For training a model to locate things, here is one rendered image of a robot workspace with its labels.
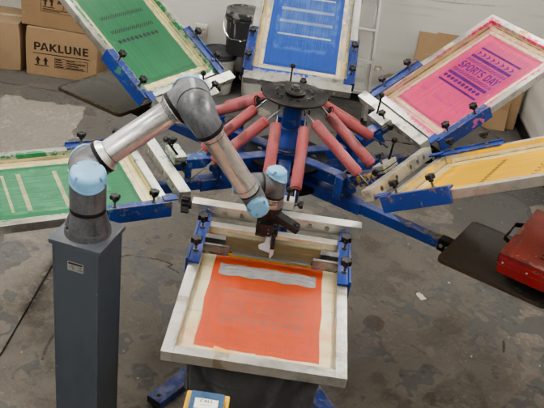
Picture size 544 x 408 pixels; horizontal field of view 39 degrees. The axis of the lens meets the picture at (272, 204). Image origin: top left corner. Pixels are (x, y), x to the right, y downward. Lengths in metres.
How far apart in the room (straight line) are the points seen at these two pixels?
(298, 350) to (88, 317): 0.71
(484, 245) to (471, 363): 1.05
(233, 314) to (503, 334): 2.20
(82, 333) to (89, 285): 0.21
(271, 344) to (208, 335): 0.21
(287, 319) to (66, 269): 0.76
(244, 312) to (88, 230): 0.60
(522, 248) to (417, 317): 1.45
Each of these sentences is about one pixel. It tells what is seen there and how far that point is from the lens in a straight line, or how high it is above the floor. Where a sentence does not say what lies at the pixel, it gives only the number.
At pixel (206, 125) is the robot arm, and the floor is 1.61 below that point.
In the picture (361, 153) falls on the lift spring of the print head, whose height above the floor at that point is 1.13.
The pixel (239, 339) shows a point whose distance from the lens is 2.56.
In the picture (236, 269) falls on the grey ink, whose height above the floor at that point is 0.96.
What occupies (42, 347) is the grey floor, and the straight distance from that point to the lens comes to 3.96.
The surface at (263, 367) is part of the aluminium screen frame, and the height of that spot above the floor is 0.99.
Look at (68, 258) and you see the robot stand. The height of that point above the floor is 1.14.
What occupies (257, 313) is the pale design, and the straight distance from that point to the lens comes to 2.68.
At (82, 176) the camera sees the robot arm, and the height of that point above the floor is 1.42.
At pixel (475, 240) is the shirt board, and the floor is 0.95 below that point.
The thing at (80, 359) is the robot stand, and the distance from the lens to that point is 2.82.
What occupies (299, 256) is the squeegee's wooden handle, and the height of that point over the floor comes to 1.02.
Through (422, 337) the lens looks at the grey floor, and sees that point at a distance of 4.30.
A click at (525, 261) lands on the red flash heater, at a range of 3.03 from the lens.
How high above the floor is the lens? 2.62
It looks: 30 degrees down
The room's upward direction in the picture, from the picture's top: 8 degrees clockwise
